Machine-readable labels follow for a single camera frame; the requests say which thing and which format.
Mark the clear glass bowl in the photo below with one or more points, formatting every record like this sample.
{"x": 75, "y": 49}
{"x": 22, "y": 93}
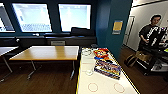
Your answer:
{"x": 87, "y": 52}

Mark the dark sofa cushion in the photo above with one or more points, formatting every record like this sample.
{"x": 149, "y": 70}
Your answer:
{"x": 83, "y": 31}

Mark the colourful snack packets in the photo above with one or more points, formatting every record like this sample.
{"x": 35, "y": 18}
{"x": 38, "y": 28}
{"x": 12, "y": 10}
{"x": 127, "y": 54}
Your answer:
{"x": 101, "y": 54}

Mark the small white puck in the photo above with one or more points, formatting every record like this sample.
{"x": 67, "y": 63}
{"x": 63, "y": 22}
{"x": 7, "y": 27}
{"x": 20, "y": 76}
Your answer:
{"x": 89, "y": 73}

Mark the grey bench panel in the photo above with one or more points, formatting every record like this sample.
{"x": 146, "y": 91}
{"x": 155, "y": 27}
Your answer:
{"x": 58, "y": 42}

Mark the bright window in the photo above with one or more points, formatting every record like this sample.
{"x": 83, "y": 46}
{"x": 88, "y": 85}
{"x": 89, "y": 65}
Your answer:
{"x": 5, "y": 20}
{"x": 74, "y": 17}
{"x": 32, "y": 18}

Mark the long wooden table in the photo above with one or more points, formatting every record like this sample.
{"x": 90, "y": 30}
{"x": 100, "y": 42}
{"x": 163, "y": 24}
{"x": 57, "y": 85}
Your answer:
{"x": 46, "y": 53}

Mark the white framed doorway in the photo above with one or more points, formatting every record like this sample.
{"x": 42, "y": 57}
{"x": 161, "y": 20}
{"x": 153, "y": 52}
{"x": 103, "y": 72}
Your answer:
{"x": 129, "y": 31}

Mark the dark window bench sofa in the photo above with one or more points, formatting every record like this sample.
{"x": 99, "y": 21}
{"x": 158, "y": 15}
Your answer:
{"x": 36, "y": 40}

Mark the tan black backpack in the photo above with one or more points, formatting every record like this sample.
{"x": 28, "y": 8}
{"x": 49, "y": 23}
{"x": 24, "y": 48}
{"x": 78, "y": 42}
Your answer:
{"x": 131, "y": 60}

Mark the small white sill item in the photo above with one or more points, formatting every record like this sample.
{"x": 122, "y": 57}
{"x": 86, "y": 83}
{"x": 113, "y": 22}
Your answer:
{"x": 36, "y": 34}

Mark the person in dark shirt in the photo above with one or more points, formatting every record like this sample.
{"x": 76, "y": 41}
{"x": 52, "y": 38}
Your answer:
{"x": 149, "y": 33}

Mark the small green cart item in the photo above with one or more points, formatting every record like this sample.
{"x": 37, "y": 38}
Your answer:
{"x": 165, "y": 50}

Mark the yellow wall sign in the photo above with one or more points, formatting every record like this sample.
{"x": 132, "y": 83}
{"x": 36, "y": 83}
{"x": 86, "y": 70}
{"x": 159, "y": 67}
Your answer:
{"x": 117, "y": 27}

